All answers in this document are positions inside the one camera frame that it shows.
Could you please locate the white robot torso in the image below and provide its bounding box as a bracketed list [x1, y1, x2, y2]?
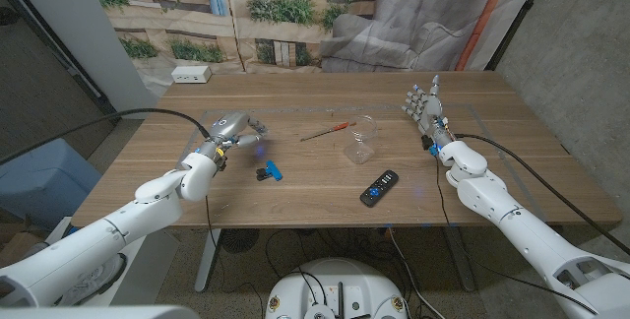
[265, 257, 410, 319]

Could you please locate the grey tape strip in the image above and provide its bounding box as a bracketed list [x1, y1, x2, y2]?
[470, 102, 548, 222]
[174, 109, 210, 165]

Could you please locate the light grey floor cable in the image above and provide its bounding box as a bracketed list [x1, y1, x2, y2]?
[387, 227, 447, 319]

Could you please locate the black TV remote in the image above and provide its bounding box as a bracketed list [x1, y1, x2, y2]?
[359, 168, 401, 209]

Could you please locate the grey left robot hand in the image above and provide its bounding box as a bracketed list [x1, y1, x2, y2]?
[195, 110, 271, 171]

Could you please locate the printed fabric backdrop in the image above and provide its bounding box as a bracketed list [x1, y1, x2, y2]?
[80, 0, 549, 97]

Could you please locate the black backdrop stand pole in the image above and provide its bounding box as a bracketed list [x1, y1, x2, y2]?
[484, 0, 553, 72]

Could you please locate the clear plastic beaker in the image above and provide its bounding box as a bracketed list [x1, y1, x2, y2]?
[343, 114, 380, 165]

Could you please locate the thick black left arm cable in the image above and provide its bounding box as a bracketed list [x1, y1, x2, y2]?
[0, 107, 213, 165]

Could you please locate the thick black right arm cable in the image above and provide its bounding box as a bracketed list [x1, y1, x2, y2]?
[452, 133, 630, 257]

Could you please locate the blue-grey storage bin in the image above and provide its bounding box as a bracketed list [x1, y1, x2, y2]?
[0, 137, 103, 231]

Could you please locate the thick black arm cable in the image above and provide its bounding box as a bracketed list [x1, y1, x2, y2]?
[0, 107, 213, 165]
[452, 133, 630, 257]

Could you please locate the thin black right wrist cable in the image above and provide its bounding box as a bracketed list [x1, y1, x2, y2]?
[433, 154, 599, 316]

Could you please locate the white base with blue panels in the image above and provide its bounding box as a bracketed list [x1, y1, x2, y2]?
[48, 216, 83, 241]

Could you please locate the white power strip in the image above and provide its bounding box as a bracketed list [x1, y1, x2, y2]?
[170, 65, 214, 85]

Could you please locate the white pillar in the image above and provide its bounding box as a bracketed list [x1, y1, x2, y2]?
[2, 0, 158, 121]

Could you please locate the blue and black binder clip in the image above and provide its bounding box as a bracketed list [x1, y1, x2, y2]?
[255, 159, 284, 183]

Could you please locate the white table leg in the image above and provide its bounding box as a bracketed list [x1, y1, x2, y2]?
[442, 226, 477, 293]
[194, 227, 222, 294]

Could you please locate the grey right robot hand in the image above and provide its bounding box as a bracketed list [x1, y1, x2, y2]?
[401, 74, 454, 151]

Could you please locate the black round floor fan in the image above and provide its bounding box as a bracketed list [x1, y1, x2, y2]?
[219, 227, 261, 254]

